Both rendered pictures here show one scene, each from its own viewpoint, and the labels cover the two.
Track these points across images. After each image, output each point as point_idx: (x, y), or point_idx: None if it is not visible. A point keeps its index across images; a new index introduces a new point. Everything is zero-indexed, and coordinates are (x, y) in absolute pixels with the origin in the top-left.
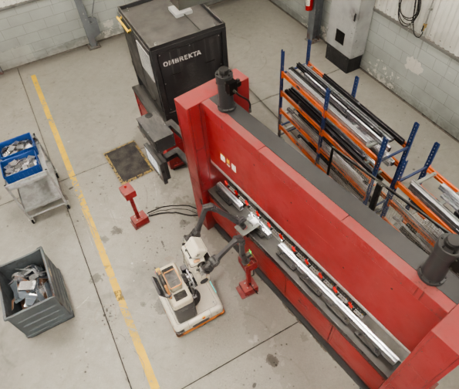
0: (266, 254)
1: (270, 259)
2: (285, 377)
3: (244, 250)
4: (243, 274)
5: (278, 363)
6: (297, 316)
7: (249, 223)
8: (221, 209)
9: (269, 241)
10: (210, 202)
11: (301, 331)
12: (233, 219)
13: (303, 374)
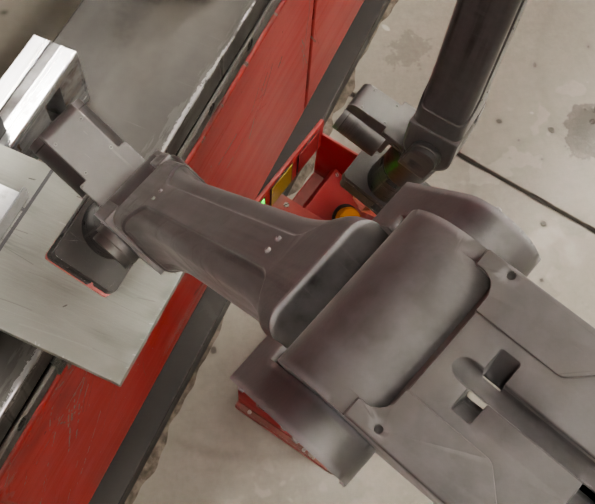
0: (216, 97)
1: (236, 77)
2: None
3: (107, 465)
4: (223, 472)
5: (586, 104)
6: (337, 92)
7: (8, 242)
8: (229, 239)
9: (101, 81)
10: (302, 440)
11: (388, 67)
12: (199, 177)
13: (560, 4)
